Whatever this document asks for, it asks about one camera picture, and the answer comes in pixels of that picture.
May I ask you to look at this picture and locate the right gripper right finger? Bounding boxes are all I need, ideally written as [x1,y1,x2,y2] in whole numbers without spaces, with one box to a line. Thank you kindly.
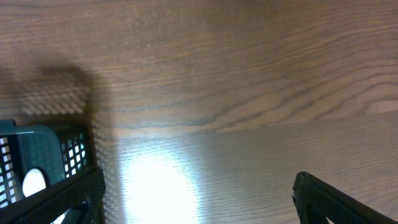
[292,171,397,224]

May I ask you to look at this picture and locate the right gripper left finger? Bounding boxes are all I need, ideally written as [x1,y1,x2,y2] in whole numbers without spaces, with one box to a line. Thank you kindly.
[1,167,106,223]

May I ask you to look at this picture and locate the black plastic basket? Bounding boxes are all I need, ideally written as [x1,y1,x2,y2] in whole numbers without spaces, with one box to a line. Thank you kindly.
[1,119,91,209]

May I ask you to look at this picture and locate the white spoon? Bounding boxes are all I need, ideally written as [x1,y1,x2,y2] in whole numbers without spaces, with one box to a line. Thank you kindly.
[22,168,47,197]

